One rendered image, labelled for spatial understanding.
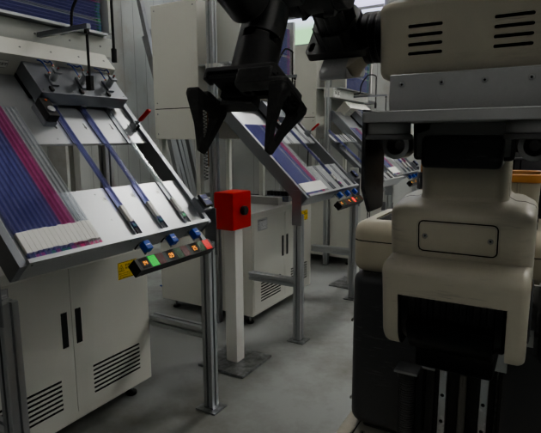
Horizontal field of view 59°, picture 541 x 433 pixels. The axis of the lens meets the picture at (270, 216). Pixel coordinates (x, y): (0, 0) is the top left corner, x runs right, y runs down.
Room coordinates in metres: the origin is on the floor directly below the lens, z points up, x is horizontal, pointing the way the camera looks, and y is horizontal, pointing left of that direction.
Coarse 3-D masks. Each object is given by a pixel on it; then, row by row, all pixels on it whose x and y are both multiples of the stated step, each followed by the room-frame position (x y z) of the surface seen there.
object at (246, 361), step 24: (216, 192) 2.03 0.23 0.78; (240, 192) 2.03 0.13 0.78; (216, 216) 2.02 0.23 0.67; (240, 216) 2.03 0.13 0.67; (240, 240) 2.06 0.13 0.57; (240, 264) 2.06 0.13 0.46; (240, 288) 2.06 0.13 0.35; (240, 312) 2.06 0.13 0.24; (240, 336) 2.05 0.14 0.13; (240, 360) 2.05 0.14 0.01; (264, 360) 2.06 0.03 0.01
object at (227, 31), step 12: (216, 12) 2.69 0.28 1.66; (216, 24) 2.69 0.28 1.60; (228, 24) 2.65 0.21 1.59; (240, 24) 2.62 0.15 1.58; (288, 24) 3.14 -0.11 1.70; (228, 36) 2.65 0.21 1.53; (228, 48) 2.65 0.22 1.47; (228, 60) 2.65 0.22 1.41; (276, 192) 2.96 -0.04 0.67; (300, 192) 2.27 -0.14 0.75; (276, 204) 2.78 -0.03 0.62; (300, 204) 2.27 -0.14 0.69; (300, 216) 2.27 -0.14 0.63; (324, 252) 3.01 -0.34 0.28; (336, 252) 2.97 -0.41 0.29; (348, 252) 2.94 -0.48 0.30; (252, 276) 2.42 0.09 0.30; (264, 276) 2.37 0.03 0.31; (276, 276) 2.35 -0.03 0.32; (288, 276) 2.34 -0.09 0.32
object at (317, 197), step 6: (348, 186) 2.73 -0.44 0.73; (354, 186) 2.82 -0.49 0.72; (318, 192) 2.40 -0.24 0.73; (324, 192) 2.44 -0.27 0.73; (330, 192) 2.53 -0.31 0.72; (336, 192) 2.62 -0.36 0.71; (342, 192) 2.73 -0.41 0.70; (312, 198) 2.37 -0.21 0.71; (318, 198) 2.45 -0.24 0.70; (324, 198) 2.54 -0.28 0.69; (306, 204) 2.38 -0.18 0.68
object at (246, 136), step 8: (232, 112) 2.53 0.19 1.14; (224, 120) 2.54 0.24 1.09; (232, 120) 2.52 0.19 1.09; (232, 128) 2.52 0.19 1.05; (240, 128) 2.49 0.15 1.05; (240, 136) 2.49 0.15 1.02; (248, 136) 2.47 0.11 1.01; (248, 144) 2.47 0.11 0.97; (256, 144) 2.44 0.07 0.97; (256, 152) 2.44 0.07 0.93; (264, 152) 2.42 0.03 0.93; (264, 160) 2.42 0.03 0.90; (272, 160) 2.39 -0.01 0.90; (272, 168) 2.39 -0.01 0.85; (280, 168) 2.37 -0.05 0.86; (280, 176) 2.37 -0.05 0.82; (288, 176) 2.35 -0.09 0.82; (280, 184) 2.37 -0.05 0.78; (288, 184) 2.35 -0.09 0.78; (296, 184) 2.34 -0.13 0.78; (288, 192) 2.35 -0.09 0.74; (304, 192) 2.32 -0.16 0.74; (304, 200) 2.30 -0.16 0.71
